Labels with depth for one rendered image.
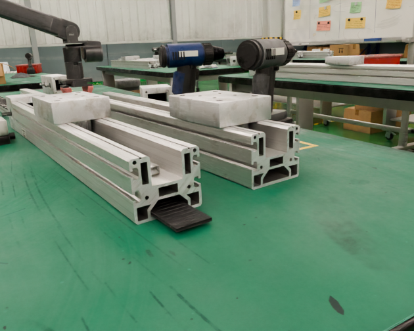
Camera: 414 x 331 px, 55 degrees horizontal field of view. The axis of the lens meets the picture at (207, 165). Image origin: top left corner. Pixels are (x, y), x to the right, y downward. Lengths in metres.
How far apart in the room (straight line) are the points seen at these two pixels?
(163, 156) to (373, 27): 3.27
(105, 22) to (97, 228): 12.37
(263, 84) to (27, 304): 0.61
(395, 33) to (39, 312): 3.42
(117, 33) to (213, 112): 12.26
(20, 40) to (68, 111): 11.54
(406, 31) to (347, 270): 3.21
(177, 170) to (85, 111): 0.31
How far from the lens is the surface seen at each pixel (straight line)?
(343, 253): 0.44
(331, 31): 4.03
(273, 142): 0.66
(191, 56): 1.07
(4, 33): 12.30
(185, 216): 0.50
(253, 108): 0.67
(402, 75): 2.03
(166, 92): 1.26
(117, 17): 12.91
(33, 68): 4.81
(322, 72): 2.31
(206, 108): 0.66
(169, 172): 0.56
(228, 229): 0.48
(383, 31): 3.67
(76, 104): 0.79
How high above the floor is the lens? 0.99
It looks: 17 degrees down
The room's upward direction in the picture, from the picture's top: 3 degrees counter-clockwise
